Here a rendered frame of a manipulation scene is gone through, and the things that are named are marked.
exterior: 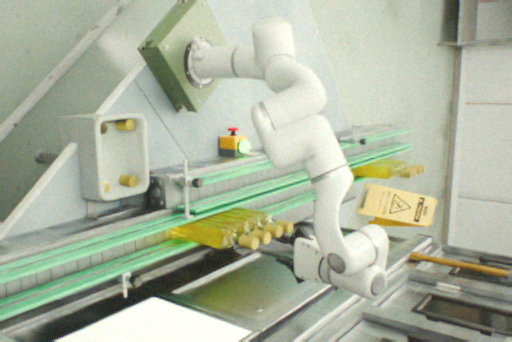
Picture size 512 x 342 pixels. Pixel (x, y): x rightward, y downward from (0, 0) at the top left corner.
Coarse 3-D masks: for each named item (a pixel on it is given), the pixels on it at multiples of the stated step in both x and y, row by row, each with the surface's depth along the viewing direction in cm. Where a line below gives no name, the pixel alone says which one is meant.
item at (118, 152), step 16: (96, 128) 132; (112, 128) 145; (144, 128) 144; (96, 144) 133; (112, 144) 145; (128, 144) 149; (144, 144) 145; (112, 160) 146; (128, 160) 150; (144, 160) 147; (112, 176) 147; (144, 176) 148; (112, 192) 142; (128, 192) 143
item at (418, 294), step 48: (432, 240) 180; (96, 288) 147; (144, 288) 149; (432, 288) 146; (480, 288) 140; (48, 336) 122; (288, 336) 113; (336, 336) 118; (384, 336) 120; (432, 336) 118; (480, 336) 115
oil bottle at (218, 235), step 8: (184, 224) 148; (192, 224) 146; (200, 224) 145; (208, 224) 145; (216, 224) 145; (224, 224) 145; (176, 232) 151; (184, 232) 149; (192, 232) 147; (200, 232) 145; (208, 232) 143; (216, 232) 141; (224, 232) 139; (232, 232) 140; (192, 240) 147; (200, 240) 145; (208, 240) 143; (216, 240) 141; (224, 240) 140; (224, 248) 141
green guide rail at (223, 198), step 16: (400, 144) 276; (352, 160) 225; (288, 176) 194; (304, 176) 192; (224, 192) 167; (240, 192) 168; (256, 192) 169; (176, 208) 152; (192, 208) 148; (208, 208) 151
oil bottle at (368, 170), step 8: (360, 168) 235; (368, 168) 233; (376, 168) 230; (384, 168) 228; (392, 168) 227; (368, 176) 234; (376, 176) 231; (384, 176) 229; (392, 176) 227; (400, 176) 226; (408, 176) 223
